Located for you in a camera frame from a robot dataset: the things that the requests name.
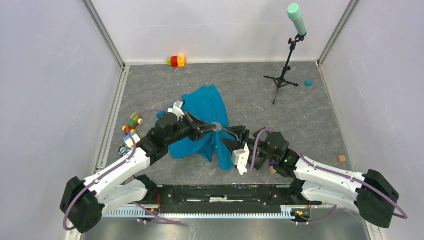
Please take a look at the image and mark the green red orange toy stack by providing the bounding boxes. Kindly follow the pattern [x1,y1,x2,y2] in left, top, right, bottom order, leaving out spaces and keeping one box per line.
[167,55,186,68]

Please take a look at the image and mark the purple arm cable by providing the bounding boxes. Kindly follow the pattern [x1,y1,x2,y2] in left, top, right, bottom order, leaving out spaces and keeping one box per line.
[249,128,408,226]
[62,109,183,231]

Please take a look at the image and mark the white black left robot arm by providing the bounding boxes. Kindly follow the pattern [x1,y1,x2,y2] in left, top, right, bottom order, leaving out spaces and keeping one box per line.
[60,108,222,233]

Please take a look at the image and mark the small white brooch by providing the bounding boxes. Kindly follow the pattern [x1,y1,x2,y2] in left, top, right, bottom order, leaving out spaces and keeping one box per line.
[211,122,223,132]

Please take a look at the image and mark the colourful toy block train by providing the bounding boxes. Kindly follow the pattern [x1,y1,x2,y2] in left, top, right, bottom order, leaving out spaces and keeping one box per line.
[122,112,144,135]

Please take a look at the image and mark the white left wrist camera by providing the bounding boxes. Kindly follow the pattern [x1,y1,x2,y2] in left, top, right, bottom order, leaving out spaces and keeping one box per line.
[167,100,185,122]

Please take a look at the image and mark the mint green microphone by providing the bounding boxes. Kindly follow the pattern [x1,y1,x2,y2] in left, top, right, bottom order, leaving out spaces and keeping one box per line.
[287,3,307,36]

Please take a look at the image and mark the small teal cube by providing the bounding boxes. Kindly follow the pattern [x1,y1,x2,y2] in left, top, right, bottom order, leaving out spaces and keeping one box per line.
[304,80,312,87]

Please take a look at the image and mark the black square frame lower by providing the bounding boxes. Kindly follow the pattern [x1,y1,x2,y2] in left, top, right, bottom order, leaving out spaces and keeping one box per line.
[253,156,268,170]

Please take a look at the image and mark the black tripod microphone stand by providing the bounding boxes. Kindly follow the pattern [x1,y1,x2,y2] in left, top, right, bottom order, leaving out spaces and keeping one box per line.
[263,34,307,105]

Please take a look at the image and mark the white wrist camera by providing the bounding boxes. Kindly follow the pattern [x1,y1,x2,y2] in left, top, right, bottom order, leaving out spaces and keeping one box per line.
[231,143,250,175]
[167,100,185,122]

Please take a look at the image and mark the white slotted cable duct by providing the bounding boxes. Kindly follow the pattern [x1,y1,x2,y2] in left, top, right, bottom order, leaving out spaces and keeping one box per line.
[105,205,296,220]

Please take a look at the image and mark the teal blue cloth garment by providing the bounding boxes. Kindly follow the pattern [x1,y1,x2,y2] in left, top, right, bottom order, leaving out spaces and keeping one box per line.
[168,85,234,170]

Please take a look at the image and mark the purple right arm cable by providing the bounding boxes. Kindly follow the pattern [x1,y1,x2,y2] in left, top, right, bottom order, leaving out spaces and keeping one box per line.
[249,128,408,226]

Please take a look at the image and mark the brown wooden cube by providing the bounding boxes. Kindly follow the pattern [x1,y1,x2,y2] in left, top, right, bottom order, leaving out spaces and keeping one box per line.
[337,155,347,163]

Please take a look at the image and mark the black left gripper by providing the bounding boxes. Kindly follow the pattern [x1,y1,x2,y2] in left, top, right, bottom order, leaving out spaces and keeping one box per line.
[165,111,216,146]

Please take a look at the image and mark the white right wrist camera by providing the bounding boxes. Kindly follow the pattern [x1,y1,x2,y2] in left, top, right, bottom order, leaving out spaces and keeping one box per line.
[231,143,250,175]

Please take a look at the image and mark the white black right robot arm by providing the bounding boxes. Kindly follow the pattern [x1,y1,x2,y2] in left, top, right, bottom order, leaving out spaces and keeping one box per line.
[217,126,400,229]

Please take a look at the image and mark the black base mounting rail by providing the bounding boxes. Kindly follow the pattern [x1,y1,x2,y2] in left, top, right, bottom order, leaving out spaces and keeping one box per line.
[138,184,321,214]

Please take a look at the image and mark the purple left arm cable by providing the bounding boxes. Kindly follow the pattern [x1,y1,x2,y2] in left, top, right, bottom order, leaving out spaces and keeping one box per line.
[62,109,183,231]

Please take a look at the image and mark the tan wooden cube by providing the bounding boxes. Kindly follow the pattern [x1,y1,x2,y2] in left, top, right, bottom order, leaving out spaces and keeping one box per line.
[269,166,277,175]

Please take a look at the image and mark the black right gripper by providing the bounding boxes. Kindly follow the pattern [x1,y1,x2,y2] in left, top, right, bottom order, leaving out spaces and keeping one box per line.
[220,125,278,162]

